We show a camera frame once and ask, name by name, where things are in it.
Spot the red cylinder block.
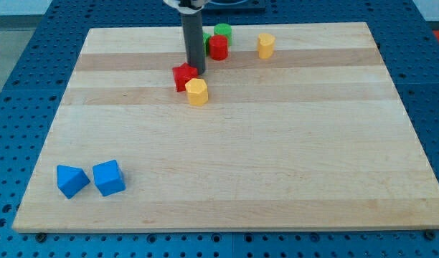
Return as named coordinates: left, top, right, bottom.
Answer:
left=209, top=34, right=228, bottom=61

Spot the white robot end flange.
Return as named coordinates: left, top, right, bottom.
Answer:
left=163, top=0, right=205, bottom=14

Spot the light wooden board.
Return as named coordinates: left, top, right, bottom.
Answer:
left=13, top=22, right=439, bottom=233

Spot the red star block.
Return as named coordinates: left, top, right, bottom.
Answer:
left=172, top=62, right=198, bottom=92

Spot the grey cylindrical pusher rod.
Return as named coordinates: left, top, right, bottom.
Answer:
left=181, top=11, right=206, bottom=75

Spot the yellow hexagon block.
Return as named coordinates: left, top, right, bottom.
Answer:
left=185, top=78, right=209, bottom=106

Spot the green block behind rod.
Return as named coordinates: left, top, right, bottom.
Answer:
left=203, top=32, right=212, bottom=56

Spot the green cylinder block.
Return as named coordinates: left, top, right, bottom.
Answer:
left=214, top=23, right=232, bottom=47

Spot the yellow heart block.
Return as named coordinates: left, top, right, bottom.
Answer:
left=257, top=33, right=275, bottom=59

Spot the blue cube block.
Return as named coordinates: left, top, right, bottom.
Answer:
left=93, top=160, right=126, bottom=196

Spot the blue triangular block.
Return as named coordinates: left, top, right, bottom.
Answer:
left=56, top=165, right=90, bottom=199

